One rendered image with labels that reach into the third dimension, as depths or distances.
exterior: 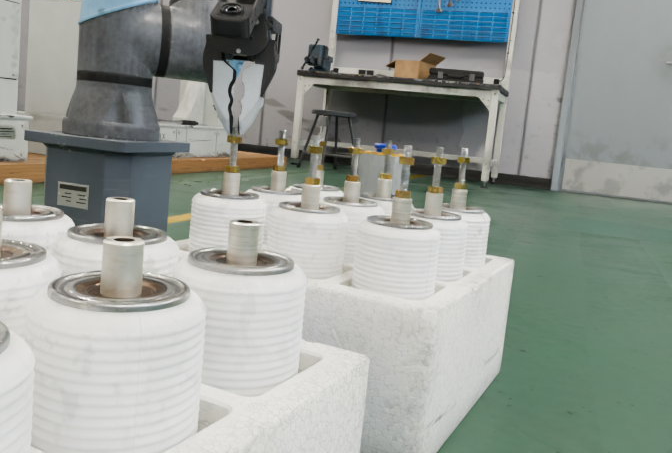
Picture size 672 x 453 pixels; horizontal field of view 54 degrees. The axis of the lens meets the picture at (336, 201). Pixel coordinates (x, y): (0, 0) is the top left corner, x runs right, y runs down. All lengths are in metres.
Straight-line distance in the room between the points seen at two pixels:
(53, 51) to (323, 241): 2.75
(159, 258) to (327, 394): 0.16
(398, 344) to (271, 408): 0.30
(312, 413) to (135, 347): 0.15
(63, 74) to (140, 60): 2.28
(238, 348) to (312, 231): 0.34
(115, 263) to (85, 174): 0.70
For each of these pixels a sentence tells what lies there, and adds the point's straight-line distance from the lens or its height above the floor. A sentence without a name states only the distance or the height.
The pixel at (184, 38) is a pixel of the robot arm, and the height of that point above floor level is 0.47.
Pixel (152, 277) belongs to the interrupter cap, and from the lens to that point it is 0.42.
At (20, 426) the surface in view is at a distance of 0.32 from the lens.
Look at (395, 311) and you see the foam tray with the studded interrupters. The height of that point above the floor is 0.17.
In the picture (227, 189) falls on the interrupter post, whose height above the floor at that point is 0.26.
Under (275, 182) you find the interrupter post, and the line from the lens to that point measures 0.96.
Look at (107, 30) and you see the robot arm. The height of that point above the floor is 0.46.
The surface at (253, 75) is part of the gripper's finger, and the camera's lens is 0.85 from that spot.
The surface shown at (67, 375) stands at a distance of 0.37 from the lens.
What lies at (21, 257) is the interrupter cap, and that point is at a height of 0.25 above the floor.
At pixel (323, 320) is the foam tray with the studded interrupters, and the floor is 0.14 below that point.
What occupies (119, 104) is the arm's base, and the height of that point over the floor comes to 0.35.
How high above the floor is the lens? 0.36
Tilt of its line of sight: 7 degrees down
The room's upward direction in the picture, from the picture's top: 6 degrees clockwise
